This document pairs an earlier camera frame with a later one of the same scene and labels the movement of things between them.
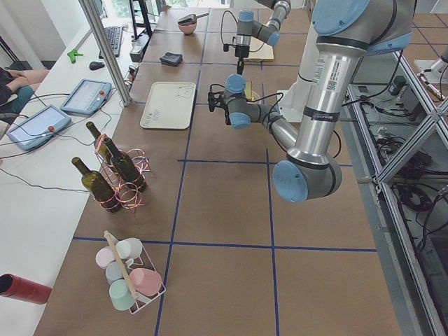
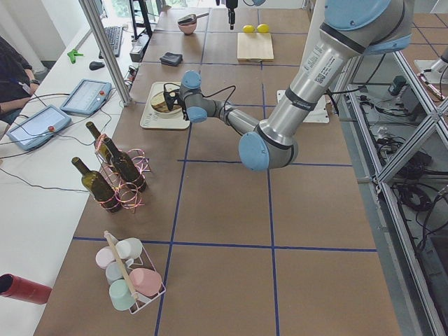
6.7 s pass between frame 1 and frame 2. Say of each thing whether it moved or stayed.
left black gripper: moved
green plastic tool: stayed
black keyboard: stayed
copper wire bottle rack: stayed
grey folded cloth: stayed
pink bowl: stayed
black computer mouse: stayed
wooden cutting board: stayed
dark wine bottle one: stayed
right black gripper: moved
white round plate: moved
